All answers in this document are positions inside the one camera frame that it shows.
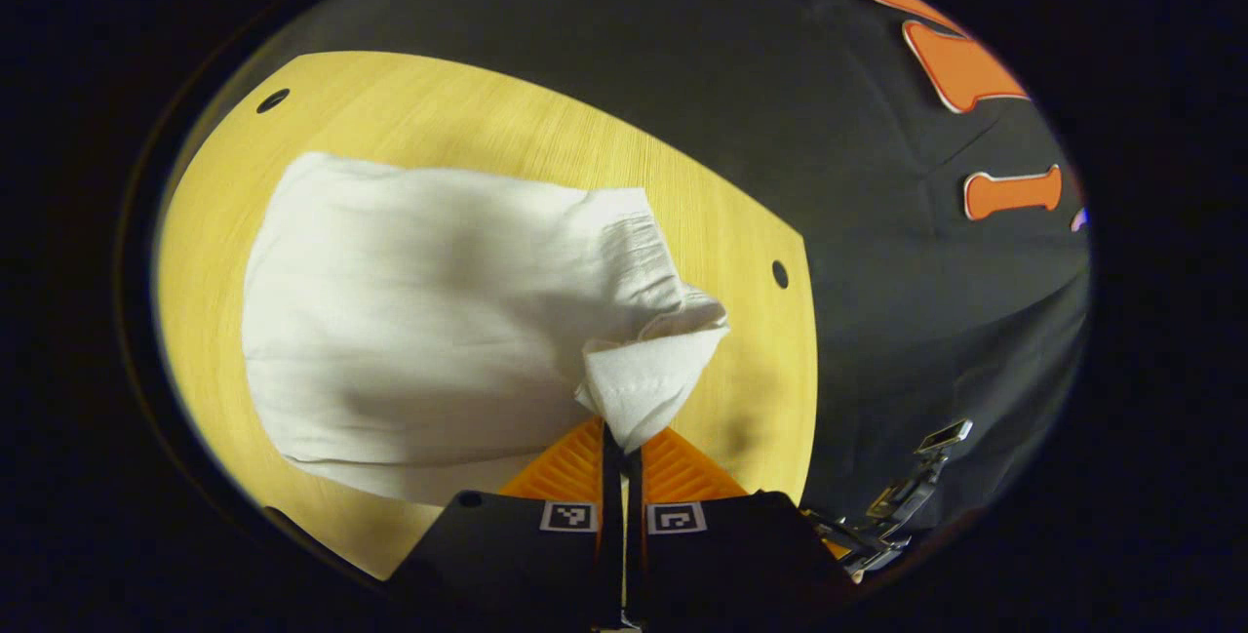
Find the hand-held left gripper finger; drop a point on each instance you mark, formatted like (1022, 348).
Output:
(612, 516)
(635, 506)

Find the white jeans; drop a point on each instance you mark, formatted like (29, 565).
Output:
(409, 321)

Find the metal clamp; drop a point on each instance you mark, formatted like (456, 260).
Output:
(902, 501)

